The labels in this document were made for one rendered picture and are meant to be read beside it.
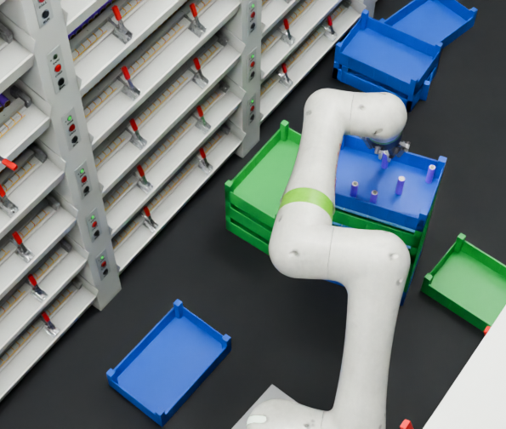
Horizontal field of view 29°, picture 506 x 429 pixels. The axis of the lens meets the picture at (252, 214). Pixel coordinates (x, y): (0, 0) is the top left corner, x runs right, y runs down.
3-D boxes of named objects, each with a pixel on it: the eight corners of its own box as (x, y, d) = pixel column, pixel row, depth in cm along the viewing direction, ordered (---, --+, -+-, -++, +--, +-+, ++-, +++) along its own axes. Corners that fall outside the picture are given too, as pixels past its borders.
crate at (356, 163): (442, 174, 270) (447, 157, 263) (422, 232, 259) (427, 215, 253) (338, 143, 276) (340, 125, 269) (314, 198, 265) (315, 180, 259)
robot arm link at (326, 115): (334, 226, 213) (335, 190, 205) (282, 220, 215) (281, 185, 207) (355, 117, 238) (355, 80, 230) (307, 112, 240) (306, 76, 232)
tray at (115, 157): (238, 62, 286) (249, 36, 274) (99, 201, 259) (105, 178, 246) (184, 18, 287) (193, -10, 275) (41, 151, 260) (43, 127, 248)
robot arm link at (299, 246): (325, 294, 202) (327, 255, 193) (264, 286, 203) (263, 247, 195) (337, 229, 214) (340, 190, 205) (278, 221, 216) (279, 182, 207)
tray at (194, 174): (239, 147, 319) (249, 127, 307) (116, 277, 292) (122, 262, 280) (190, 107, 321) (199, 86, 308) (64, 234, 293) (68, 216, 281)
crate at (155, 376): (179, 311, 291) (177, 298, 285) (231, 350, 284) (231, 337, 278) (108, 385, 278) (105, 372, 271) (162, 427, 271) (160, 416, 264)
